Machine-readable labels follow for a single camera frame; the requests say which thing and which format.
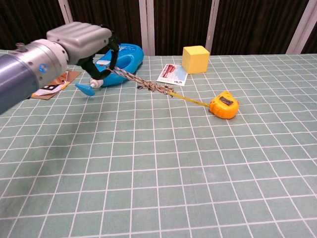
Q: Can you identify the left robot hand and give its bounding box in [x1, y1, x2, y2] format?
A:
[46, 21, 120, 81]

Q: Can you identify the braided camouflage cord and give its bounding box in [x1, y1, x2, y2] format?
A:
[108, 66, 177, 96]

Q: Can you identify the orange tape measure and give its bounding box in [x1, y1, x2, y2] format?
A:
[169, 90, 240, 120]

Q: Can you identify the blue pump detergent bottle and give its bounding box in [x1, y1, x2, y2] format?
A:
[75, 43, 145, 97]

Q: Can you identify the brown cardboard card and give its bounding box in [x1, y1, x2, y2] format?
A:
[31, 70, 82, 100]

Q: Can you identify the picture postcard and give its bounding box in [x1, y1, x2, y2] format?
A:
[156, 63, 189, 86]

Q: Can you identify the yellow cube block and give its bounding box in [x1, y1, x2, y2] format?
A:
[182, 45, 211, 74]

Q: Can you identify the green checkered tablecloth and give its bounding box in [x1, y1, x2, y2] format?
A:
[0, 49, 317, 238]

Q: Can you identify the white frame post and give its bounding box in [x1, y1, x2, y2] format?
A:
[57, 0, 75, 24]
[285, 0, 317, 55]
[138, 0, 156, 56]
[205, 0, 220, 51]

